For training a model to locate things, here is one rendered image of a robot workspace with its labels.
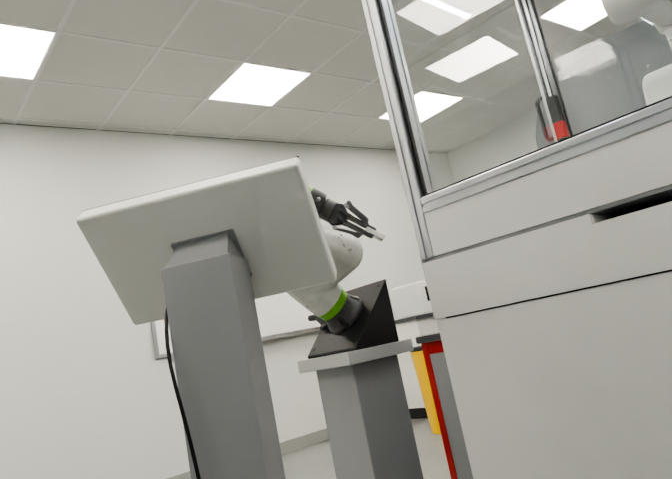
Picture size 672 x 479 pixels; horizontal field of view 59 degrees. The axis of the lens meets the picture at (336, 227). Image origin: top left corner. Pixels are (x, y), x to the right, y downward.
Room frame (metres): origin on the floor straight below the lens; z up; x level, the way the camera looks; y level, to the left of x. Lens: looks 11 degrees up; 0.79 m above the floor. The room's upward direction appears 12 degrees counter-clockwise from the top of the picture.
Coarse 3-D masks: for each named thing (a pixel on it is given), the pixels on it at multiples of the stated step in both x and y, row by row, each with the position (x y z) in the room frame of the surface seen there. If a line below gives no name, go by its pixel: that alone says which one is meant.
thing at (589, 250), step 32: (576, 224) 1.16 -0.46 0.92; (608, 224) 1.12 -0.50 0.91; (640, 224) 1.08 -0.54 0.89; (448, 256) 1.38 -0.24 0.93; (480, 256) 1.32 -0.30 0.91; (512, 256) 1.27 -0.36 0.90; (544, 256) 1.22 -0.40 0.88; (576, 256) 1.18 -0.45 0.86; (608, 256) 1.13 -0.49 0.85; (640, 256) 1.09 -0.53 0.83; (448, 288) 1.39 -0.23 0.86; (480, 288) 1.34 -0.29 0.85; (512, 288) 1.28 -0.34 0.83; (544, 288) 1.23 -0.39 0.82; (576, 288) 1.19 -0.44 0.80
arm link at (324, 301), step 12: (312, 288) 1.89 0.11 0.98; (324, 288) 1.90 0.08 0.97; (336, 288) 1.95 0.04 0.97; (300, 300) 1.93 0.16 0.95; (312, 300) 1.92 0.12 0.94; (324, 300) 1.93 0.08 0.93; (336, 300) 1.94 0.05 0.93; (312, 312) 1.98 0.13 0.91; (324, 312) 1.95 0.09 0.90; (336, 312) 1.96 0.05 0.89
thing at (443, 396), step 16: (416, 336) 2.32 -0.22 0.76; (432, 336) 2.26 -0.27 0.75; (432, 352) 2.29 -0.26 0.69; (432, 368) 2.30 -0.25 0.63; (432, 384) 2.31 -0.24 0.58; (448, 384) 2.26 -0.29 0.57; (448, 400) 2.27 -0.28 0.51; (448, 416) 2.29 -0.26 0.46; (448, 432) 2.30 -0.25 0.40; (448, 448) 2.31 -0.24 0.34; (464, 448) 2.26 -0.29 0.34; (448, 464) 2.32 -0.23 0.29; (464, 464) 2.27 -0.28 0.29
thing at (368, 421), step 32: (352, 352) 1.86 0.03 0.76; (384, 352) 1.94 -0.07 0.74; (320, 384) 2.04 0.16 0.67; (352, 384) 1.92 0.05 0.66; (384, 384) 1.98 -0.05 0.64; (352, 416) 1.94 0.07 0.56; (384, 416) 1.96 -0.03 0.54; (352, 448) 1.96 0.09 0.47; (384, 448) 1.94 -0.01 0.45; (416, 448) 2.03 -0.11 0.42
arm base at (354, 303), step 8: (352, 296) 2.01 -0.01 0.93; (344, 304) 1.97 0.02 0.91; (352, 304) 1.98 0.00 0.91; (360, 304) 2.00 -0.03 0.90; (344, 312) 1.97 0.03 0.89; (352, 312) 1.97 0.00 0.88; (312, 320) 2.16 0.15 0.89; (320, 320) 2.08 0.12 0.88; (328, 320) 1.99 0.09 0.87; (336, 320) 1.98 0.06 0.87; (344, 320) 1.98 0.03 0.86; (352, 320) 1.97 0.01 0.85; (320, 328) 2.09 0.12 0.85; (328, 328) 2.08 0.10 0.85; (336, 328) 2.00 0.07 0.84; (344, 328) 1.98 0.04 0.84
